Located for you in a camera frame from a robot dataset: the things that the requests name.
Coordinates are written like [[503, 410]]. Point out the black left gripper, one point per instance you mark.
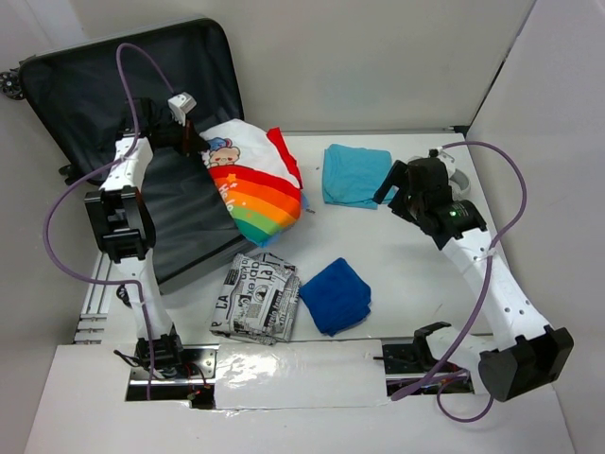
[[192, 143]]

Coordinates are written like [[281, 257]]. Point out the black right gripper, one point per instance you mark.
[[399, 175]]

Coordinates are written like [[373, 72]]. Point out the light blue shirt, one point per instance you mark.
[[351, 176]]

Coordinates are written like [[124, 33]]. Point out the rainbow cartoon white shirt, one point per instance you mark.
[[257, 178]]

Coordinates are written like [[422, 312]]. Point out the dark blue towel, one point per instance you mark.
[[337, 298]]

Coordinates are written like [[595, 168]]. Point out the newspaper print cloth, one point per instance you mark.
[[258, 301]]

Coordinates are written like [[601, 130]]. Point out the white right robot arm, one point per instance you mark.
[[526, 351]]

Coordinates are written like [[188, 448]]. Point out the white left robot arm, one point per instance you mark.
[[124, 230]]

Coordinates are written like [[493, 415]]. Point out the white grey headphones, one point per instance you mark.
[[461, 182]]

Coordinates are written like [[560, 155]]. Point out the dark grey hardshell suitcase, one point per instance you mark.
[[164, 87]]

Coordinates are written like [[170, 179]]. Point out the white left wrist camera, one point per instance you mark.
[[181, 105]]

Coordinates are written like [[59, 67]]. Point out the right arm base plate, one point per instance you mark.
[[403, 367]]

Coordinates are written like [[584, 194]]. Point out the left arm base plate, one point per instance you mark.
[[192, 382]]

